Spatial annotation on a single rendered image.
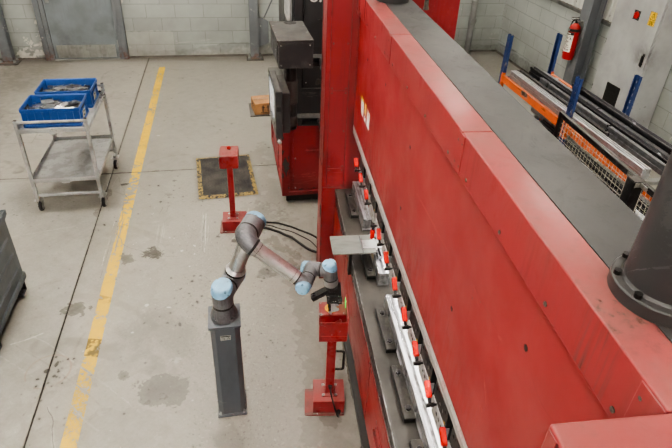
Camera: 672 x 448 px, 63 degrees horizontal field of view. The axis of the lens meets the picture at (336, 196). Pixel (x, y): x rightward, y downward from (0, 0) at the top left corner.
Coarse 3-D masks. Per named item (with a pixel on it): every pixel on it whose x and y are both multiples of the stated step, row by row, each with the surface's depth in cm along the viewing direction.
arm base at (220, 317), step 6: (234, 306) 304; (216, 312) 299; (222, 312) 298; (228, 312) 299; (234, 312) 303; (216, 318) 301; (222, 318) 299; (228, 318) 300; (234, 318) 303; (222, 324) 300; (228, 324) 301
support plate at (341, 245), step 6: (330, 240) 333; (336, 240) 333; (342, 240) 334; (348, 240) 334; (354, 240) 334; (336, 246) 328; (342, 246) 329; (348, 246) 329; (354, 246) 329; (360, 246) 329; (336, 252) 323; (342, 252) 324; (348, 252) 324; (354, 252) 324; (360, 252) 324; (366, 252) 324; (372, 252) 325
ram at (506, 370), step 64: (384, 64) 278; (384, 128) 283; (384, 192) 287; (448, 192) 186; (448, 256) 188; (448, 320) 190; (512, 320) 139; (448, 384) 192; (512, 384) 141; (576, 384) 111
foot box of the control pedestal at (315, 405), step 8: (320, 384) 349; (312, 392) 357; (320, 392) 344; (312, 400) 352; (320, 400) 339; (328, 400) 339; (336, 400) 339; (344, 400) 340; (312, 408) 346; (320, 408) 342; (328, 408) 342; (336, 408) 342
